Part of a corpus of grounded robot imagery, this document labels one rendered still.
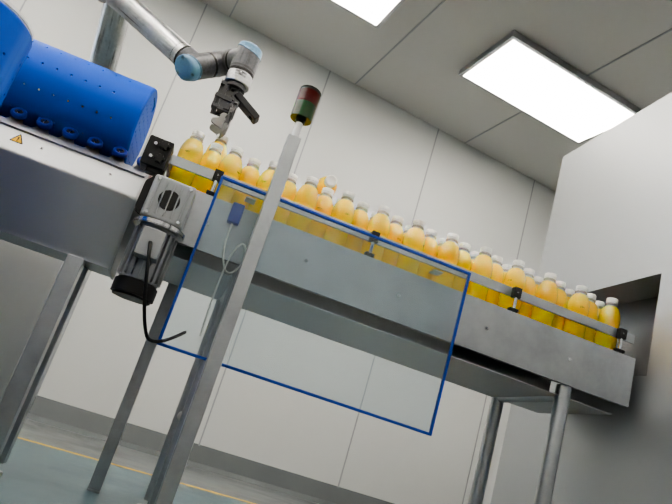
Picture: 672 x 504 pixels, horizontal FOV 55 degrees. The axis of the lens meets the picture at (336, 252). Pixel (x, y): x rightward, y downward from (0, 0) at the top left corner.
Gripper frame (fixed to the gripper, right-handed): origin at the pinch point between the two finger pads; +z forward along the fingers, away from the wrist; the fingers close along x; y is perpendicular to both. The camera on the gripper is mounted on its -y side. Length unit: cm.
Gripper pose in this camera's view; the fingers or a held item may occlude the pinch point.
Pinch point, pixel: (221, 138)
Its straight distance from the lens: 226.1
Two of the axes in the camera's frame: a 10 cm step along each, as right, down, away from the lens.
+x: 2.7, -2.2, -9.4
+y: -9.2, -3.5, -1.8
